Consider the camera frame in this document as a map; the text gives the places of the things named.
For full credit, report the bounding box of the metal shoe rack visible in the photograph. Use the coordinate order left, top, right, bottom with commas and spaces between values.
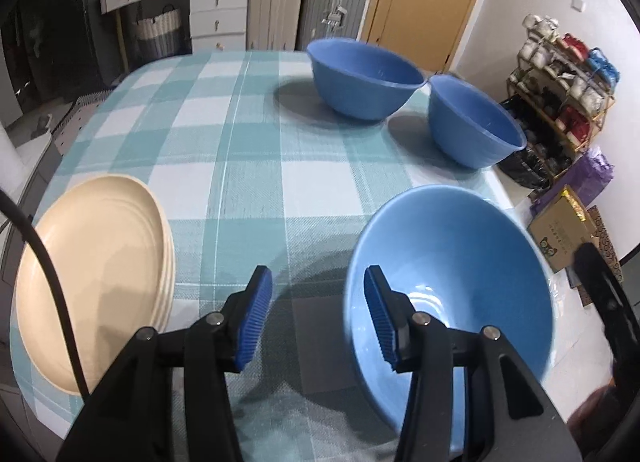
500, 14, 622, 188

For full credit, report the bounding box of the wooden door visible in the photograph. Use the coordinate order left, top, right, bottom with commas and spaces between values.
361, 0, 495, 74

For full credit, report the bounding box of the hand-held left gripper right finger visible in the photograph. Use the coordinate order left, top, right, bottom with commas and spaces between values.
363, 264, 583, 462

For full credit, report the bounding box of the white dresser with drawers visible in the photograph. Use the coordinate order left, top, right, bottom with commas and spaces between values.
100, 0, 250, 54

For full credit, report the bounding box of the woven laundry basket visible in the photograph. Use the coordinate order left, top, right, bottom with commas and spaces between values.
131, 6, 182, 55

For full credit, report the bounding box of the yellow stick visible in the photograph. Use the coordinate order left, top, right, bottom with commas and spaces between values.
116, 9, 129, 70

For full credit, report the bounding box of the purple bag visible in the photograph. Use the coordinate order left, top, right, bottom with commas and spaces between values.
530, 147, 614, 217

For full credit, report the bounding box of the beige suitcase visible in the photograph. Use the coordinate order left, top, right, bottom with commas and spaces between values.
247, 0, 307, 51

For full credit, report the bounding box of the grey patterned floor mat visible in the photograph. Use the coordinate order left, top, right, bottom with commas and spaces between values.
52, 89, 118, 145

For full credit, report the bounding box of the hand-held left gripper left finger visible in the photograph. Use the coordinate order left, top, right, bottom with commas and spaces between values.
57, 264, 274, 462

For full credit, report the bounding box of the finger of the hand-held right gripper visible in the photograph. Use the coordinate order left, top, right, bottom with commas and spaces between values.
571, 241, 640, 393

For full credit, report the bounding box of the dark blue bowl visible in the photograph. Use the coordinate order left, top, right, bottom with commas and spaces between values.
428, 74, 527, 169
306, 37, 427, 121

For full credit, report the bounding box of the black cable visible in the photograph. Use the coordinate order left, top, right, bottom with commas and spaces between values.
0, 189, 93, 398

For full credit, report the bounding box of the printed cardboard box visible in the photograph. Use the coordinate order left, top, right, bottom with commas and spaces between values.
529, 185, 599, 274

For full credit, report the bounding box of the person's right hand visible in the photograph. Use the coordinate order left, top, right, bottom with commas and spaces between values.
567, 382, 631, 448

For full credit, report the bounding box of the light blue bowl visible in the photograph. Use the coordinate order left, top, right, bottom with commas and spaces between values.
344, 185, 555, 435

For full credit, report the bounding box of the teal checked tablecloth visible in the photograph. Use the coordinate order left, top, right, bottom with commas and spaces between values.
10, 49, 531, 462

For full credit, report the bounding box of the cream plate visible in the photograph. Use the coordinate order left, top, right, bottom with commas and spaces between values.
50, 222, 177, 397
30, 182, 172, 395
15, 174, 168, 393

